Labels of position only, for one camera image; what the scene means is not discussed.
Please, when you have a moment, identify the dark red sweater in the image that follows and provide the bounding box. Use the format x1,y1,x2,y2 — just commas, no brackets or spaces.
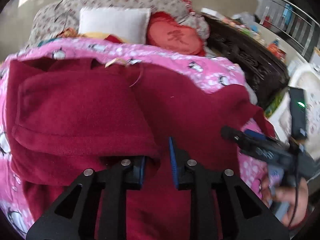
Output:
6,57,274,239

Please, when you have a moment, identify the orange yellow clothes pile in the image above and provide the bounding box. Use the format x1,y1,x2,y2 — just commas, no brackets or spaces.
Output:
56,28,127,43

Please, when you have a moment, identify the person's right hand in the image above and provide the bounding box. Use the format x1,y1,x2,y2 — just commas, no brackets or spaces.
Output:
261,176,309,228

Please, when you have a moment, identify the pink penguin blanket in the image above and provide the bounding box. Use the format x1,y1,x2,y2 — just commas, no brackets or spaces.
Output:
1,38,265,236

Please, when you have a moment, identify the white patterned chair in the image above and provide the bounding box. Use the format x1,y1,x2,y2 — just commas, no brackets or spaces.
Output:
268,63,320,160

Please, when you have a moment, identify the dark carved wooden headboard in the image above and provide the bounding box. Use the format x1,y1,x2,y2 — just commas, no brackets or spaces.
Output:
204,16,289,109

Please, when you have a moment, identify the metal stair railing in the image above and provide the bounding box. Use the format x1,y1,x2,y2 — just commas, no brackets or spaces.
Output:
258,0,319,61

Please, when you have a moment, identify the red heart cushion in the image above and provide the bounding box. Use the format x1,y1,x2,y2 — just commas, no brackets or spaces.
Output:
146,11,205,56

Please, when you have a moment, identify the white square pillow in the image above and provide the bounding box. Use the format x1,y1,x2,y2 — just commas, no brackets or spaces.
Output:
78,7,151,44

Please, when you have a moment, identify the floral quilt pile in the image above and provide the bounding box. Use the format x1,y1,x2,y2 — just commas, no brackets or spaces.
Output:
27,0,210,47

